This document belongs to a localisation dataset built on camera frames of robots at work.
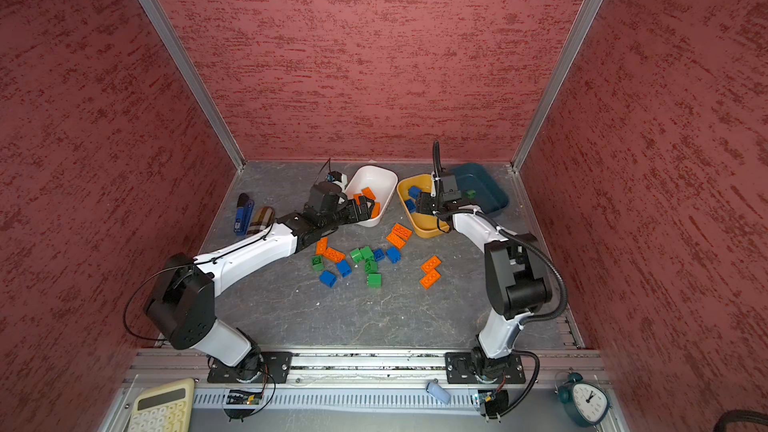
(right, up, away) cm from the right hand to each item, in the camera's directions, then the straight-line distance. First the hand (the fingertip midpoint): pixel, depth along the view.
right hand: (421, 206), depth 96 cm
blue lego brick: (-1, +5, +15) cm, 15 cm away
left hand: (-18, -1, -10) cm, 21 cm away
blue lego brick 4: (-25, -20, -4) cm, 32 cm away
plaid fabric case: (-55, -5, +4) cm, 55 cm away
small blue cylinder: (+1, -42, -27) cm, 50 cm away
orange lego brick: (-19, +3, -19) cm, 27 cm away
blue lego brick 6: (-14, -16, -1) cm, 21 cm away
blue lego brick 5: (-9, -16, -2) cm, 18 cm away
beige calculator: (-62, -45, -29) cm, 81 cm away
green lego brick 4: (-15, -22, -8) cm, 28 cm away
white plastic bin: (-14, +9, +15) cm, 23 cm away
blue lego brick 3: (-29, -22, -6) cm, 37 cm away
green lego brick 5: (-33, -17, -6) cm, 37 cm away
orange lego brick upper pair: (-7, -9, +4) cm, 12 cm away
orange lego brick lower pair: (-9, -12, +2) cm, 15 cm away
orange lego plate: (-19, +5, +14) cm, 24 cm away
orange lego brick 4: (-29, -16, -1) cm, 33 cm away
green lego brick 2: (-18, -15, -4) cm, 23 cm away
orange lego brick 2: (+2, -20, -4) cm, 20 cm away
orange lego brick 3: (+1, -24, -6) cm, 24 cm away
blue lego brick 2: (-3, 0, +9) cm, 10 cm away
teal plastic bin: (+28, +3, +14) cm, 31 cm away
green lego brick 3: (-16, -19, -6) cm, 25 cm away
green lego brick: (-21, -16, -3) cm, 27 cm away
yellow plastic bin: (+2, -7, +5) cm, 8 cm away
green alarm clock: (+36, -44, -29) cm, 64 cm away
